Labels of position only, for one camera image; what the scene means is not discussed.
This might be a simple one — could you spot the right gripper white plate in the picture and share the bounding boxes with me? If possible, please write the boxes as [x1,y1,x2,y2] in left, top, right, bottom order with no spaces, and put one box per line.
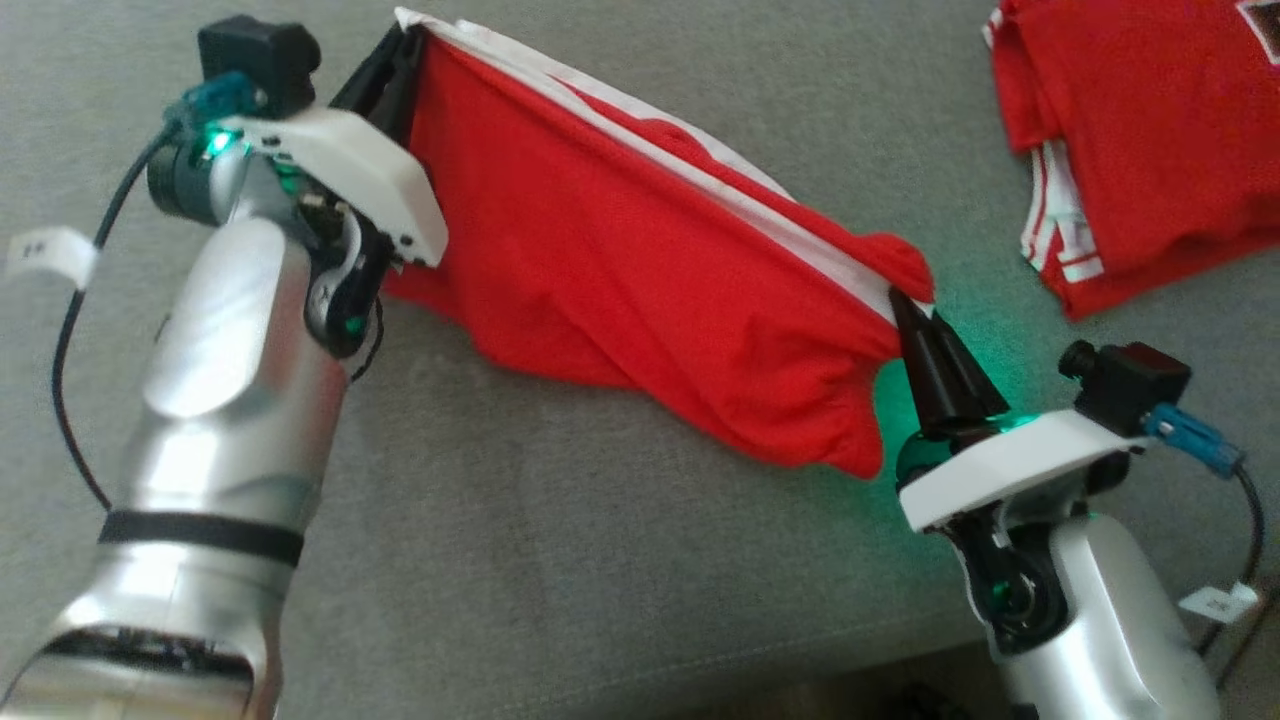
[887,287,1153,658]

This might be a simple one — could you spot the white cable tag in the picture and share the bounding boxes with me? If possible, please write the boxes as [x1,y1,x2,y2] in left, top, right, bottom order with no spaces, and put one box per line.
[4,227,100,292]
[1179,582,1260,624]

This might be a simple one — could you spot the red shorts with white stripe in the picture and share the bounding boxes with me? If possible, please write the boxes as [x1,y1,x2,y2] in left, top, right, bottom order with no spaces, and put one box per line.
[384,7,937,480]

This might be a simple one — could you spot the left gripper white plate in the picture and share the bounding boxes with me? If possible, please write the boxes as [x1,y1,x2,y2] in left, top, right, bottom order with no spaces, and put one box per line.
[146,22,449,361]

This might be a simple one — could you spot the red jersey with number 23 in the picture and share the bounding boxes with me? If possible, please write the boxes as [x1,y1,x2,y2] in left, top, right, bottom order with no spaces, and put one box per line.
[982,0,1280,322]

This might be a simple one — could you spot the left arm cable teal connector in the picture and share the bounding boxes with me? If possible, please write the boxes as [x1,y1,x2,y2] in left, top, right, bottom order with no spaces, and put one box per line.
[50,71,263,513]

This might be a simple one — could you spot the large grey sofa chaise cushion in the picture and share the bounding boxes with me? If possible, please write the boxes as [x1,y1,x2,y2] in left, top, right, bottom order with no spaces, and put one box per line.
[0,0,1280,720]

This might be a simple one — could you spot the right arm cable teal connector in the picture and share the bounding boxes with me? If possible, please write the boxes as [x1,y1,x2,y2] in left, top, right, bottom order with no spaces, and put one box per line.
[1142,402,1268,657]

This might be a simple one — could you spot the arm cable teal connector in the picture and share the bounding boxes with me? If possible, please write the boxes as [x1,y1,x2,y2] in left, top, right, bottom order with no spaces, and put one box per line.
[1142,402,1268,657]
[50,71,263,513]

